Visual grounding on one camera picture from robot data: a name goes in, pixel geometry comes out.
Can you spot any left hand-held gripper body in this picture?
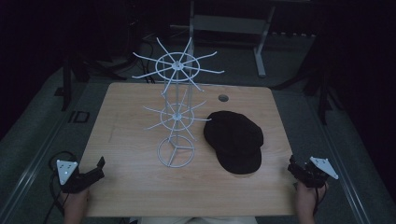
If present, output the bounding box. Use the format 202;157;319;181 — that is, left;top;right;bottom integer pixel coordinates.
56;159;93;194

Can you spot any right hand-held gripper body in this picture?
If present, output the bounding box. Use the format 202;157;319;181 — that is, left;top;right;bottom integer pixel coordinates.
294;156;340;189

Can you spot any black cap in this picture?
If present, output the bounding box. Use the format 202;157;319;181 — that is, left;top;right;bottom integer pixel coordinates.
203;110;264;175

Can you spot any white wire hook rack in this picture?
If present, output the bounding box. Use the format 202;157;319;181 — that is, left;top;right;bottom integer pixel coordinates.
131;36;225;169

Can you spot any person's right hand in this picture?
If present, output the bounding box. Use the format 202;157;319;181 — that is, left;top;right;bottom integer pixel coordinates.
294;180;330;214

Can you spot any person's left hand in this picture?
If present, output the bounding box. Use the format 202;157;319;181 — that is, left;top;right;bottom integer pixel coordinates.
62;189;91;211

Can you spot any black floor socket box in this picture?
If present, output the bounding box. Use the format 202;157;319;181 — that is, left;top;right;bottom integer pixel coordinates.
68;110;92;124

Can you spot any black metal stand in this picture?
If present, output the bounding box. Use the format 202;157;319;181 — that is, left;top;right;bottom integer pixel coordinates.
272;43;347;126
54;46;125;112

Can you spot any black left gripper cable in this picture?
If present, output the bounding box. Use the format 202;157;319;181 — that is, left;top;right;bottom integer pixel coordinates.
42;150;78;224

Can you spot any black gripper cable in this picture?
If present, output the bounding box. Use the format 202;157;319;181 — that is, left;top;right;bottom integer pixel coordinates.
312;182;329;217
42;150;78;224

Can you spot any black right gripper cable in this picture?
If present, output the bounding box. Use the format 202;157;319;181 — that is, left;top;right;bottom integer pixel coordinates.
312;182;329;217

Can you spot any black floor cable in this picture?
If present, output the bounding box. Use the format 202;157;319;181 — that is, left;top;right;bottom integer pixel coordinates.
136;38;157;85

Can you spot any white metal desk frame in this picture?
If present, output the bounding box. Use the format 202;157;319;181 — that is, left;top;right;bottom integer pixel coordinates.
188;0;312;78

